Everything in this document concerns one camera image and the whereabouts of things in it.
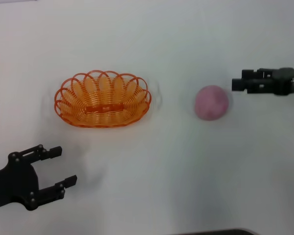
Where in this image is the pink peach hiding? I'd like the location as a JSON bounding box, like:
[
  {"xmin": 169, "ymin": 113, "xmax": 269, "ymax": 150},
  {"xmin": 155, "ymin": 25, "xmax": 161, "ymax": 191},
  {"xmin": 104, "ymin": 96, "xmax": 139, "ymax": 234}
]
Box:
[{"xmin": 195, "ymin": 85, "xmax": 229, "ymax": 122}]

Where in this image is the orange woven plastic basket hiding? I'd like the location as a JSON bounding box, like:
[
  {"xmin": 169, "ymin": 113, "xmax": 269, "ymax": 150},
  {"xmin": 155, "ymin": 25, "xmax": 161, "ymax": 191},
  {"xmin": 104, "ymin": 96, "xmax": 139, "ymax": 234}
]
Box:
[{"xmin": 54, "ymin": 70, "xmax": 152, "ymax": 128}]

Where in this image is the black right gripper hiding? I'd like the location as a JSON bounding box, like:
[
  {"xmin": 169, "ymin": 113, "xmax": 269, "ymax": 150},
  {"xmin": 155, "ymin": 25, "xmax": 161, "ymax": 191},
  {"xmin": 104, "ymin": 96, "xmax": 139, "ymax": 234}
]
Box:
[{"xmin": 231, "ymin": 67, "xmax": 294, "ymax": 97}]

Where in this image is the dark robot torso edge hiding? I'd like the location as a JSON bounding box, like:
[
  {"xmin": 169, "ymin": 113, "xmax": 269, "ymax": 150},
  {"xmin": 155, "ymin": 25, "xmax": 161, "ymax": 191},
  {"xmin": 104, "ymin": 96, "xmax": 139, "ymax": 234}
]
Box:
[{"xmin": 181, "ymin": 229, "xmax": 257, "ymax": 235}]

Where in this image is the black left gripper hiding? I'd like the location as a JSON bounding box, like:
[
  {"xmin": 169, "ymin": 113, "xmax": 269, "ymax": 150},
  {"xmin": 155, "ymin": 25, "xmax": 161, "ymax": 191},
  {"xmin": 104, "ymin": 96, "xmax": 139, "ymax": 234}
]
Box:
[{"xmin": 0, "ymin": 144, "xmax": 78, "ymax": 212}]

